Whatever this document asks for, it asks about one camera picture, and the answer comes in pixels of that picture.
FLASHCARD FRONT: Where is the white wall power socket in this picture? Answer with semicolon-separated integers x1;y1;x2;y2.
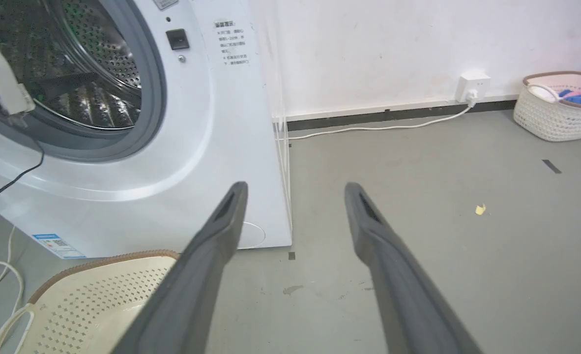
455;73;491;104

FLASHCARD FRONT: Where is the white power cable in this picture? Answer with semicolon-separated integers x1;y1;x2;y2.
276;101;476;141

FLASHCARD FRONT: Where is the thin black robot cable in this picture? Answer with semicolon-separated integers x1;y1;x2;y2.
0;116;45;204

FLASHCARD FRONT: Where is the white front-load washing machine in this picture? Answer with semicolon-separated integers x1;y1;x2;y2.
0;0;292;260

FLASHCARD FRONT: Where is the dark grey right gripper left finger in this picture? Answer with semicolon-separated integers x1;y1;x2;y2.
111;181;249;354

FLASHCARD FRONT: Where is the cream perforated laundry basket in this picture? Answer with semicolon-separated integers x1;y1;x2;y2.
0;250;180;354

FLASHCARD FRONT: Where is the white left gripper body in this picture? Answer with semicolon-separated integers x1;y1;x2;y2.
0;37;36;123

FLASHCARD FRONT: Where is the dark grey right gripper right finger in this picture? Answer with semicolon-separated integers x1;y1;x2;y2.
345;182;483;354

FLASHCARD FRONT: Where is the white woven laundry basket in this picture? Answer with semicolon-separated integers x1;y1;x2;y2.
513;71;581;142

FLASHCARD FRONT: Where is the white floor cable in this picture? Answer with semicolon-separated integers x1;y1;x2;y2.
0;226;26;315

